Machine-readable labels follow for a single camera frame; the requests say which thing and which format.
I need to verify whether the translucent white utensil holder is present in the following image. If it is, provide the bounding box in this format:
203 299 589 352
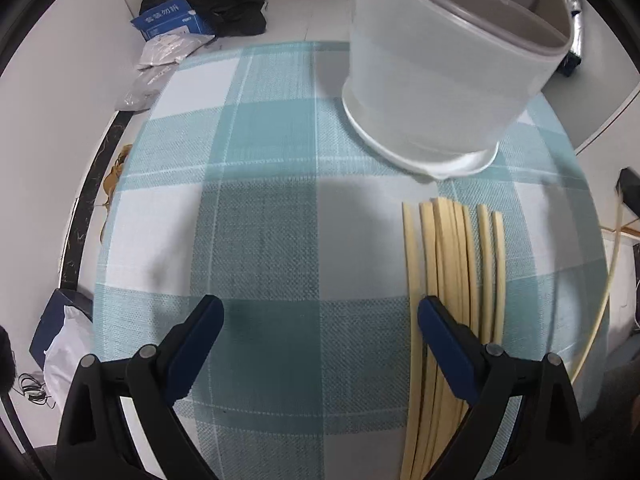
342 0 573 180

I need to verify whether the dark blue box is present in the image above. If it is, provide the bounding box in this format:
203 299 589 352
29 288 93 370

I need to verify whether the tan suede shoe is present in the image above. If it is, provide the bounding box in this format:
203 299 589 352
99 143 132 214

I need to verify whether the teal checkered tablecloth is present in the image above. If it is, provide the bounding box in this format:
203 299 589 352
94 42 606 479

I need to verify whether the grey plastic mailer bag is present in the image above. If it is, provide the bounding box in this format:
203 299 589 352
115 65 176 113

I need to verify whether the white plastic mailer bag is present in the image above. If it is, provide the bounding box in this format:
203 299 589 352
138 34 216 70

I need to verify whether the blue cardboard box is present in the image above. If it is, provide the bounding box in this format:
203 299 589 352
131 0 215 41

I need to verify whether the silver folded umbrella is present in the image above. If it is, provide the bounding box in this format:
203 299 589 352
556 0 584 77

